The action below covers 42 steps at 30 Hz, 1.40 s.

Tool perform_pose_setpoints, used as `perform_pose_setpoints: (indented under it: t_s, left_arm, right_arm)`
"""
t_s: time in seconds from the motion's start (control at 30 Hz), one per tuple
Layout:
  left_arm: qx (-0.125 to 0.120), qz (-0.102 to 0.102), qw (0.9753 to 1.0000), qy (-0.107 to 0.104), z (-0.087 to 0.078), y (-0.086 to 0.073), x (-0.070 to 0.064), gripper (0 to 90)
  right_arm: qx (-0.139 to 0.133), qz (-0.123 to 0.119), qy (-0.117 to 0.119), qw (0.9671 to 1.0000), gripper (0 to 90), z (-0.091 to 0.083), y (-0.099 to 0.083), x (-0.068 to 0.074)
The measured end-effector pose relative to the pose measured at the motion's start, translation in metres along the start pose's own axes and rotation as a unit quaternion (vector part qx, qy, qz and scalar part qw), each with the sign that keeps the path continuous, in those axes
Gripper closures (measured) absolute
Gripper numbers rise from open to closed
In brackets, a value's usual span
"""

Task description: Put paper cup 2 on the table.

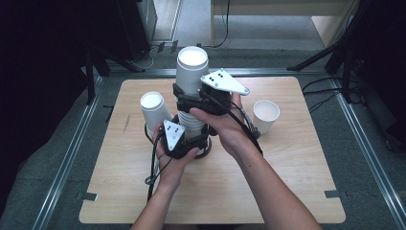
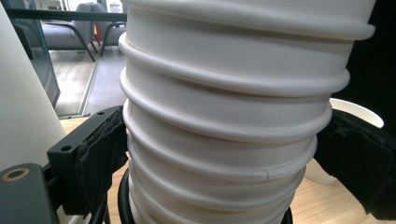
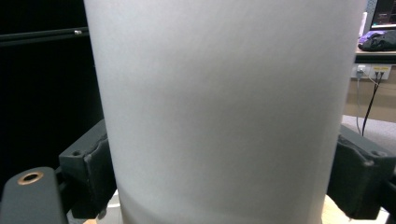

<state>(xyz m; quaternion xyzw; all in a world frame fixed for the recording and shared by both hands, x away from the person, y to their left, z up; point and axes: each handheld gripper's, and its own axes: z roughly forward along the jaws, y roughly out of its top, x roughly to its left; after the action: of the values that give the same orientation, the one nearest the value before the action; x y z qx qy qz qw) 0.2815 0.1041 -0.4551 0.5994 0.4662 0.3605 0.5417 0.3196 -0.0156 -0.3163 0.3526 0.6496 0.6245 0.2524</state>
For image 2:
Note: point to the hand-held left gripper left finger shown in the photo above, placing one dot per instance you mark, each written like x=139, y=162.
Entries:
x=90, y=155

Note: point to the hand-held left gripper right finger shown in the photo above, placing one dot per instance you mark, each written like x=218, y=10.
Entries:
x=361, y=161

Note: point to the tall stack of white cups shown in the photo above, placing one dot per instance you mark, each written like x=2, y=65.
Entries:
x=233, y=102

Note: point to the grey armchair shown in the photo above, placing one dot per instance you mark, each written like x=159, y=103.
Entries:
x=116, y=31
x=62, y=35

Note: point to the black horizontal bar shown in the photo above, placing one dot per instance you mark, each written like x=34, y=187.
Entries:
x=62, y=15

